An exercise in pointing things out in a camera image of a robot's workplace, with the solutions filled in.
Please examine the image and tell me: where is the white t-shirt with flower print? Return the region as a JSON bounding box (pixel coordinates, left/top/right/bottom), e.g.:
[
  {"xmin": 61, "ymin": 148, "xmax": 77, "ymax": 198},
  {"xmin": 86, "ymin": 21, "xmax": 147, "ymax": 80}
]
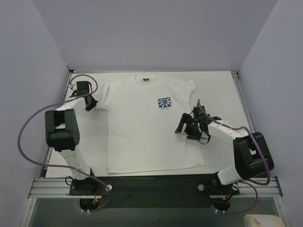
[{"xmin": 96, "ymin": 75, "xmax": 205, "ymax": 174}]

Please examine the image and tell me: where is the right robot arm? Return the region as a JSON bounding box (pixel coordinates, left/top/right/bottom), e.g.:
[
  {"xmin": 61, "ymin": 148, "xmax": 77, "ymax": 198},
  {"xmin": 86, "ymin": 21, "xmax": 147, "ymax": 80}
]
[{"xmin": 175, "ymin": 105, "xmax": 274, "ymax": 186}]

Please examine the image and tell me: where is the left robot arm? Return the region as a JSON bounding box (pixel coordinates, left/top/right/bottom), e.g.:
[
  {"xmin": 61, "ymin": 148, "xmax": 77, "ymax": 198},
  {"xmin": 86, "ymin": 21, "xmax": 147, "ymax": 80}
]
[{"xmin": 45, "ymin": 81, "xmax": 97, "ymax": 195}]

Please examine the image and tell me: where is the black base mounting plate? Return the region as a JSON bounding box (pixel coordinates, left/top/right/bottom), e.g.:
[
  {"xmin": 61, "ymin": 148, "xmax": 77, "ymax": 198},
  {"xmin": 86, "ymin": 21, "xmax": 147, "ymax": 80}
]
[{"xmin": 69, "ymin": 174, "xmax": 240, "ymax": 210}]

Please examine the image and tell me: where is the beige foam block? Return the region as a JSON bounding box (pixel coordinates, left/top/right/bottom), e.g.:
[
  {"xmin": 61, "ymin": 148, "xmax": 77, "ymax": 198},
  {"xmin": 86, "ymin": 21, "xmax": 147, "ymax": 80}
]
[{"xmin": 243, "ymin": 214, "xmax": 285, "ymax": 227}]

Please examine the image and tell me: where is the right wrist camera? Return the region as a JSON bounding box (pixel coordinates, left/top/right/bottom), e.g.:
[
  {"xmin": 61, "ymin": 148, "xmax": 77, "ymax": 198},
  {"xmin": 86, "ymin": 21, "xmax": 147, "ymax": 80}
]
[{"xmin": 193, "ymin": 106, "xmax": 207, "ymax": 120}]

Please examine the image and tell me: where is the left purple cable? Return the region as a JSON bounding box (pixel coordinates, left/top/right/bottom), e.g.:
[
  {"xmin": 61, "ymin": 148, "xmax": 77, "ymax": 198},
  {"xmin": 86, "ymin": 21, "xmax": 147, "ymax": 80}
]
[{"xmin": 18, "ymin": 74, "xmax": 112, "ymax": 212}]

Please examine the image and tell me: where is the aluminium front rail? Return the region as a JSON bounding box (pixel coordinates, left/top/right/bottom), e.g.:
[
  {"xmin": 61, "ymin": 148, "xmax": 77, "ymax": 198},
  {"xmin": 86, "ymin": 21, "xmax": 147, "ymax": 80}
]
[{"xmin": 28, "ymin": 177, "xmax": 74, "ymax": 199}]

